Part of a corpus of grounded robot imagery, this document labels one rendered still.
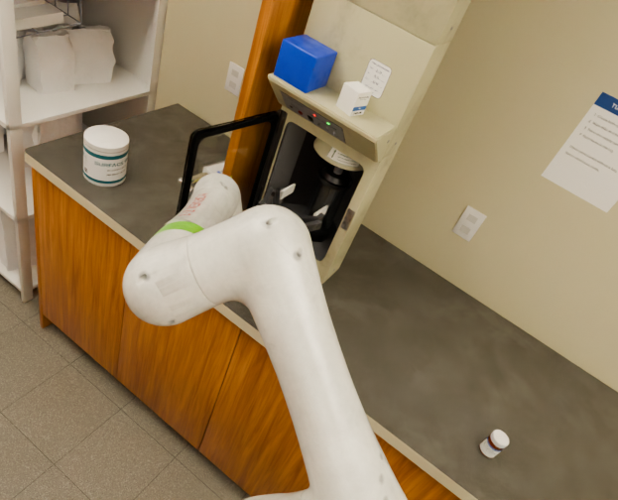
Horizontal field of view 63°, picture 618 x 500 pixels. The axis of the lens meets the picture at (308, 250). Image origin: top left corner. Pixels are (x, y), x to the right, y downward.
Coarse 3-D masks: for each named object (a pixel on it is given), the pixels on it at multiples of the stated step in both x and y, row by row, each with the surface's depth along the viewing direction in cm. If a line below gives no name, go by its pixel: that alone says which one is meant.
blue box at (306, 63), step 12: (300, 36) 120; (288, 48) 116; (300, 48) 114; (312, 48) 117; (324, 48) 119; (288, 60) 117; (300, 60) 115; (312, 60) 114; (324, 60) 117; (276, 72) 120; (288, 72) 119; (300, 72) 117; (312, 72) 116; (324, 72) 121; (300, 84) 118; (312, 84) 119; (324, 84) 125
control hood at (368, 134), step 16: (272, 80) 121; (304, 96) 118; (320, 96) 120; (336, 96) 123; (320, 112) 119; (336, 112) 117; (368, 112) 122; (320, 128) 130; (352, 128) 115; (368, 128) 116; (384, 128) 118; (352, 144) 125; (368, 144) 117; (384, 144) 120
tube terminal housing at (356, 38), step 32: (320, 0) 118; (320, 32) 121; (352, 32) 117; (384, 32) 113; (352, 64) 121; (416, 64) 113; (384, 96) 120; (416, 96) 119; (384, 160) 130; (352, 224) 143
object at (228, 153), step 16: (272, 112) 133; (208, 128) 117; (256, 128) 132; (208, 144) 121; (224, 144) 126; (240, 144) 131; (256, 144) 136; (208, 160) 125; (224, 160) 130; (240, 160) 135; (256, 160) 141; (192, 176) 124; (240, 176) 140; (240, 192) 146
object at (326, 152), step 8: (320, 144) 139; (320, 152) 139; (328, 152) 137; (336, 152) 137; (328, 160) 138; (336, 160) 137; (344, 160) 137; (352, 160) 137; (344, 168) 138; (352, 168) 138; (360, 168) 139
